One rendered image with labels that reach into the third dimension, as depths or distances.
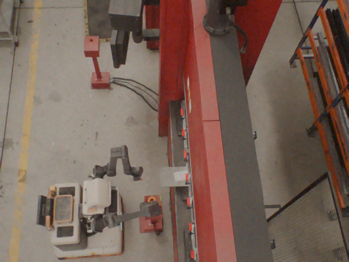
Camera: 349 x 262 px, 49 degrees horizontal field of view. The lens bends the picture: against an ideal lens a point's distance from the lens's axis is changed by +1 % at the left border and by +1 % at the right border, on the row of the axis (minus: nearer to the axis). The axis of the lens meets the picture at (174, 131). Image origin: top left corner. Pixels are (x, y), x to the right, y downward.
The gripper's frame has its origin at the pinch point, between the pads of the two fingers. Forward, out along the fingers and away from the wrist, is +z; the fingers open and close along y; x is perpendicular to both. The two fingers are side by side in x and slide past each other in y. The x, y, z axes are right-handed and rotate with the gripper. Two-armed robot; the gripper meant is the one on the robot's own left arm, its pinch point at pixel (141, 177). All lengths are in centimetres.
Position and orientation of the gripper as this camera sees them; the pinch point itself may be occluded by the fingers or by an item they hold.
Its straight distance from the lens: 339.6
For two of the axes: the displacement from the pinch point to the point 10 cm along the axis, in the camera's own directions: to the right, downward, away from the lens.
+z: 4.1, 3.6, 8.4
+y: -0.8, -9.0, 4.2
